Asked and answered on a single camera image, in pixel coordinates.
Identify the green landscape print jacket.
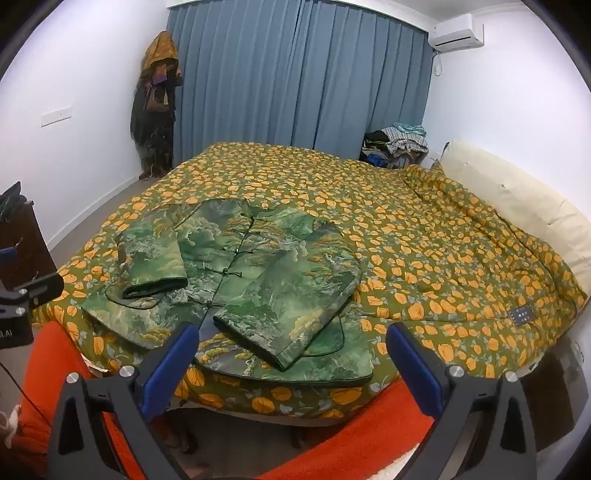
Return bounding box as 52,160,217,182
81,198,375,387

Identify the white air conditioner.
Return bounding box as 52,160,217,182
427,13,485,51

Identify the blue curtain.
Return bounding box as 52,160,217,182
166,0,437,162

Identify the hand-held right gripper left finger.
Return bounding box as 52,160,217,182
46,322,200,480

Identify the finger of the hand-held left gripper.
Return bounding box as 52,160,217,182
0,247,64,309

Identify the dark wooden cabinet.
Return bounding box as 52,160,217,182
0,181,58,296

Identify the dark hanging garment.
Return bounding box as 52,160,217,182
130,31,182,181

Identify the green orange floral quilt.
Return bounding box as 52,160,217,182
30,141,589,421

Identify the pile of clothes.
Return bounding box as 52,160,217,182
359,122,430,169

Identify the cream padded headboard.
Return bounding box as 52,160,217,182
441,139,591,296

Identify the orange fuzzy blanket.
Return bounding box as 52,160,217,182
18,318,444,480

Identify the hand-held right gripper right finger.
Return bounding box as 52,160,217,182
386,323,539,480

